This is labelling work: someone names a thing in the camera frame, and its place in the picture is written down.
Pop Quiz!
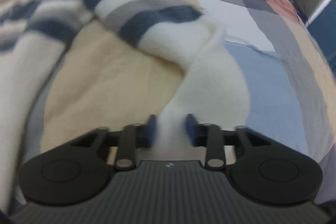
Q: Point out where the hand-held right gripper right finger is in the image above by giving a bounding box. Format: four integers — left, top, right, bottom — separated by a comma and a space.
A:
184, 114, 273, 170

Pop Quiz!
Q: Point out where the patchwork checked quilt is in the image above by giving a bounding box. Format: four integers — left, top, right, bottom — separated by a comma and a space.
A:
0, 0, 336, 224

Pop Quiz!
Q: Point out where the blue chair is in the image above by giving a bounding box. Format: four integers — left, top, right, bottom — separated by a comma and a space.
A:
308, 0, 336, 63

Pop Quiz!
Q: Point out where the cream striped sweater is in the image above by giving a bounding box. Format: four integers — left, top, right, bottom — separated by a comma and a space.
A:
0, 0, 250, 214

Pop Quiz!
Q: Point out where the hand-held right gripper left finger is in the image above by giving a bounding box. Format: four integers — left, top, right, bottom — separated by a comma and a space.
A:
70, 114, 158, 170

